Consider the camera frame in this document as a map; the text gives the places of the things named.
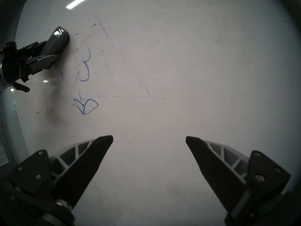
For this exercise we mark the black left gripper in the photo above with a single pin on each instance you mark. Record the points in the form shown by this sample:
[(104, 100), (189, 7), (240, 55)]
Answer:
[(15, 65)]

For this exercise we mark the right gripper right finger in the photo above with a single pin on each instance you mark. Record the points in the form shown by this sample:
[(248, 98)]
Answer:
[(223, 176)]

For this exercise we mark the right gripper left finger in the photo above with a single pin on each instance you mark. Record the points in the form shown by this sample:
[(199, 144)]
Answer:
[(77, 171)]

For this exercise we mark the dark grey whiteboard eraser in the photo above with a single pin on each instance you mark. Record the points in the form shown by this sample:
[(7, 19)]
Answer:
[(57, 39)]

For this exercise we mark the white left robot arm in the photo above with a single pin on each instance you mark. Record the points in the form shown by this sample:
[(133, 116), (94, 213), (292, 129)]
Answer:
[(1, 79)]

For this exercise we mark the white whiteboard panel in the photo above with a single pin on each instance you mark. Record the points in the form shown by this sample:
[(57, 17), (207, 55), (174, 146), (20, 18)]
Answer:
[(176, 74)]

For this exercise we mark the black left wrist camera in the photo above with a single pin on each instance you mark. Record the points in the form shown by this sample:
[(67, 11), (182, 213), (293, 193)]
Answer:
[(10, 47)]

